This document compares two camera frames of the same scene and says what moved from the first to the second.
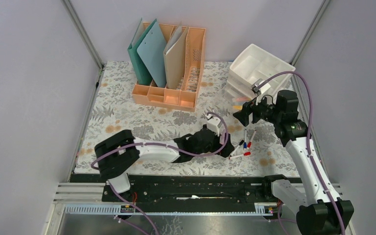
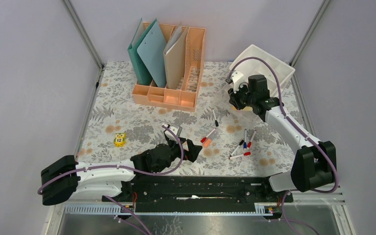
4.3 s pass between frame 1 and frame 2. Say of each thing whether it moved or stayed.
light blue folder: stayed
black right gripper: moved
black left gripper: moved
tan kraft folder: stayed
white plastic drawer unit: stayed
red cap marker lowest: stayed
